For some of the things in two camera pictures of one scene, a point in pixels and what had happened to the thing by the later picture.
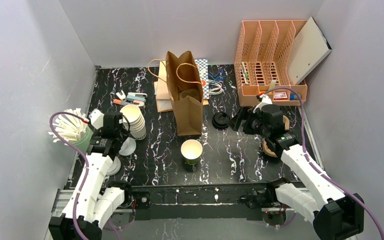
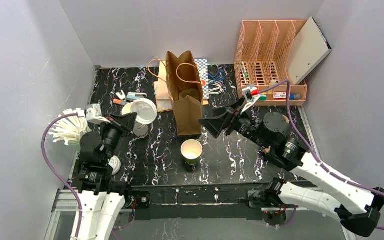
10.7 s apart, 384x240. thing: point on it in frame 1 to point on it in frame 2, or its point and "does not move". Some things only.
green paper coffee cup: x=191 y=150 does not move
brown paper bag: x=186 y=92 does not move
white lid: x=128 y=146 to x=146 y=111
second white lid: x=115 y=167 does not move
